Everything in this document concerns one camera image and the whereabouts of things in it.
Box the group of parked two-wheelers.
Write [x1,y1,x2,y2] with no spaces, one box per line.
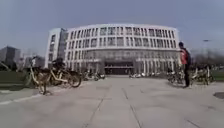
[81,69,107,82]

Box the large white curved building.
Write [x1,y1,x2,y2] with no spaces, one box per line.
[44,23,181,76]

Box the grey paved plaza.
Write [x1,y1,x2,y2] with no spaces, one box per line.
[0,75,224,128]

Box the dark bicycle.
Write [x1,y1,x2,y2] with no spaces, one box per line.
[48,58,83,89]

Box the person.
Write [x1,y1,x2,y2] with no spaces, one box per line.
[177,41,193,89]

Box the yellow bicycle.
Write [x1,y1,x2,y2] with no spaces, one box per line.
[23,57,53,96]

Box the row of parked bicycles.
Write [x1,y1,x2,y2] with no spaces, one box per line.
[166,64,215,86]

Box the row of bare trees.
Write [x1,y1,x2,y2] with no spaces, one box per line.
[192,49,224,68]

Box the grass strip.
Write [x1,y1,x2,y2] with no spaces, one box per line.
[0,70,29,85]
[211,69,224,81]

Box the grey building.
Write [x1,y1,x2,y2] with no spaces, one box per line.
[0,45,22,69]

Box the lamp post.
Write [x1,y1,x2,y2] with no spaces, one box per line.
[202,38,212,67]

